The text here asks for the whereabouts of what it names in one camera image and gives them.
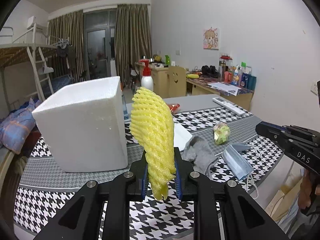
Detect blue surgical face mask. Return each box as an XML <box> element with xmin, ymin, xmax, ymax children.
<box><xmin>222</xmin><ymin>143</ymin><xmax>259</xmax><ymax>199</ymax></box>

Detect green snack packet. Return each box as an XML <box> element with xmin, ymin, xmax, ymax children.
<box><xmin>213</xmin><ymin>122</ymin><xmax>231</xmax><ymax>145</ymax></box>

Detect grey sock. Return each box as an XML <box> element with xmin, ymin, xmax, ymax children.
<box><xmin>181</xmin><ymin>136</ymin><xmax>218</xmax><ymax>176</ymax></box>

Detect white tissue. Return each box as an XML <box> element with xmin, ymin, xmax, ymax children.
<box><xmin>174</xmin><ymin>123</ymin><xmax>193</xmax><ymax>152</ymax></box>

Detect yellow foam fruit net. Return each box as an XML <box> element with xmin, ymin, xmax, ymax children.
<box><xmin>130</xmin><ymin>87</ymin><xmax>176</xmax><ymax>200</ymax></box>

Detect person's right hand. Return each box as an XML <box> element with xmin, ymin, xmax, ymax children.
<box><xmin>298</xmin><ymin>170</ymin><xmax>319</xmax><ymax>210</ymax></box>

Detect white remote control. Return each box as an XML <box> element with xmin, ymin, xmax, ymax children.
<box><xmin>213</xmin><ymin>97</ymin><xmax>246</xmax><ymax>116</ymax></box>

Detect houndstooth table cloth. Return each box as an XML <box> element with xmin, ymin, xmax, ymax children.
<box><xmin>13</xmin><ymin>106</ymin><xmax>284</xmax><ymax>240</ymax></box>

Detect printed paper sheets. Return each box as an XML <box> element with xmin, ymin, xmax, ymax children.
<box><xmin>208</xmin><ymin>82</ymin><xmax>240</xmax><ymax>96</ymax></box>

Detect group of toiletry bottles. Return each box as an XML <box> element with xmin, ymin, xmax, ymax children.
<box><xmin>218</xmin><ymin>53</ymin><xmax>257</xmax><ymax>91</ymax></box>

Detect white styrofoam box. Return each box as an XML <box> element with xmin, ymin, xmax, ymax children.
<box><xmin>32</xmin><ymin>76</ymin><xmax>128</xmax><ymax>173</ymax></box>

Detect wooden desk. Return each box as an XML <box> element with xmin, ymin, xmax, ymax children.
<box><xmin>135</xmin><ymin>62</ymin><xmax>254</xmax><ymax>112</ymax></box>

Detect blue plaid blanket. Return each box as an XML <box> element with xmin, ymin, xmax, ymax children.
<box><xmin>1</xmin><ymin>98</ymin><xmax>42</xmax><ymax>154</ymax></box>

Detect red snack packet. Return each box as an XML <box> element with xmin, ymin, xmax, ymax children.
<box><xmin>168</xmin><ymin>103</ymin><xmax>180</xmax><ymax>115</ymax></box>

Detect wooden smiley chair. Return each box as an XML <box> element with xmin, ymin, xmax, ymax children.
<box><xmin>168</xmin><ymin>66</ymin><xmax>187</xmax><ymax>98</ymax></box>

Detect anime girl poster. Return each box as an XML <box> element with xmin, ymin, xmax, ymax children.
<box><xmin>203</xmin><ymin>27</ymin><xmax>220</xmax><ymax>50</ymax></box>

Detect white pump lotion bottle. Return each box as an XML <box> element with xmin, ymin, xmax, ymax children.
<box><xmin>139</xmin><ymin>59</ymin><xmax>153</xmax><ymax>92</ymax></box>

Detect brown curtains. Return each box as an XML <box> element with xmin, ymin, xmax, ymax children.
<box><xmin>48</xmin><ymin>4</ymin><xmax>152</xmax><ymax>83</ymax></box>

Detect white metal bunk bed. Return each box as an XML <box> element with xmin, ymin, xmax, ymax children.
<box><xmin>1</xmin><ymin>23</ymin><xmax>71</xmax><ymax>111</ymax></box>

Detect glass balcony door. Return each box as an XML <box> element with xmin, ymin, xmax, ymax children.
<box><xmin>84</xmin><ymin>8</ymin><xmax>116</xmax><ymax>80</ymax></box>

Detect white air conditioner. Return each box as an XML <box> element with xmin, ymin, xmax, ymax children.
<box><xmin>27</xmin><ymin>16</ymin><xmax>36</xmax><ymax>29</ymax></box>

